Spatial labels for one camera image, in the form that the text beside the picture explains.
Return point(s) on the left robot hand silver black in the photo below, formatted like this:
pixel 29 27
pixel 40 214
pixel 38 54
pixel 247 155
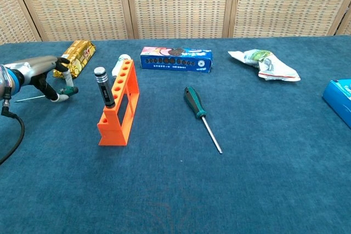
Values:
pixel 35 65

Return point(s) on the thin green black screwdriver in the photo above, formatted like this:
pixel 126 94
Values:
pixel 72 90

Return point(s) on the silver black precision screwdriver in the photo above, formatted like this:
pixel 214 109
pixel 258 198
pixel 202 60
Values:
pixel 105 91

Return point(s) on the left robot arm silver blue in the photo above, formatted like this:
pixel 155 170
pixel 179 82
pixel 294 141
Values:
pixel 6 80

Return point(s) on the orange tool rack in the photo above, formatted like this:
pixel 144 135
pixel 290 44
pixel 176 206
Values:
pixel 112 135

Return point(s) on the large green black screwdriver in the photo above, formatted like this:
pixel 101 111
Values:
pixel 194 102

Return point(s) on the gold foil snack package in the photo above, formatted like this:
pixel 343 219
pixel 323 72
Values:
pixel 79 56

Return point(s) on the small white bottle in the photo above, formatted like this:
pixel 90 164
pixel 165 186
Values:
pixel 119 64

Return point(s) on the long blue cookie box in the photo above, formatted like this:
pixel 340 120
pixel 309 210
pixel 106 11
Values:
pixel 175 61

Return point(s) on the woven bamboo folding screen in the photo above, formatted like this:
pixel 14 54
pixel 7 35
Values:
pixel 178 4

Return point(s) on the blue felt table cover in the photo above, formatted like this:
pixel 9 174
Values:
pixel 192 190

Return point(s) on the crumpled white snack bag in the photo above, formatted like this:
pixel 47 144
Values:
pixel 268 65

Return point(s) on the square blue cookie box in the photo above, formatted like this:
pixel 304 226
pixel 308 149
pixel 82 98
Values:
pixel 340 99

